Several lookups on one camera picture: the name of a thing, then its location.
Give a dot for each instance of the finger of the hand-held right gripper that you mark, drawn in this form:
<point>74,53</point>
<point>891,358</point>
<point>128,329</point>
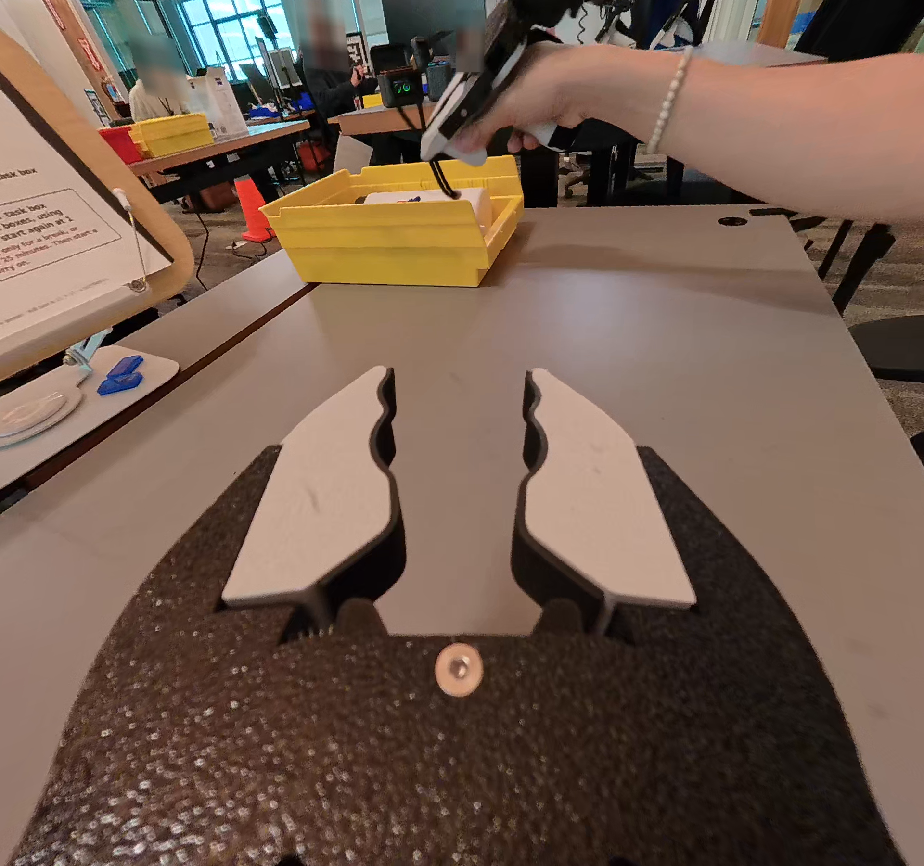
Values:
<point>469,101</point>

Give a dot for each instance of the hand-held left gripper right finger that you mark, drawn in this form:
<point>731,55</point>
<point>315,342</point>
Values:
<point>607,520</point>

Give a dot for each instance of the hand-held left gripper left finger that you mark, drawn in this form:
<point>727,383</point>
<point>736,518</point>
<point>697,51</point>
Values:
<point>311,520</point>

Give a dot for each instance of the white cylinder with black cap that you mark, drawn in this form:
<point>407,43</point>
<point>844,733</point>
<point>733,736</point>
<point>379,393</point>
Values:
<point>433,202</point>

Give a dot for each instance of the yellow plastic bin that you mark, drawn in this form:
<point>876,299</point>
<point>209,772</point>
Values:
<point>390,253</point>
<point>173,136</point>

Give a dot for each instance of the person's right forearm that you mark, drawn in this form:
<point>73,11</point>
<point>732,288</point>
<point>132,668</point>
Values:
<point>809,130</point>

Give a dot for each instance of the person's right hand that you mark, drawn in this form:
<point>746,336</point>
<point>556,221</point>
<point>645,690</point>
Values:
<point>563,94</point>

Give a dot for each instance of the black clock with green display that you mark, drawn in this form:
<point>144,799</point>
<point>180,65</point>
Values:
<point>400,90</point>

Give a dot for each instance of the grey desk with wooden edge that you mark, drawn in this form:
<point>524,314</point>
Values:
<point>722,58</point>

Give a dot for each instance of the blue clip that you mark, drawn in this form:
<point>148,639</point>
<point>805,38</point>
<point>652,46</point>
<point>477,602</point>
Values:
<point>120,375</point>

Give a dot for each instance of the orange traffic cone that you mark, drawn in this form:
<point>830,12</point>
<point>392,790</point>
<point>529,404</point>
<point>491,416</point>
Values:
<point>253,214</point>

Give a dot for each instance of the white stand base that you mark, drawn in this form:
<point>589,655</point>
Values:
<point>87,419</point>

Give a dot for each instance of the red plastic bin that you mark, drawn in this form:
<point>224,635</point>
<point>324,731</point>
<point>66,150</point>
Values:
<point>121,145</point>

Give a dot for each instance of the instruction sheet board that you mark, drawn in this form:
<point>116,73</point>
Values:
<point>58,231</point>

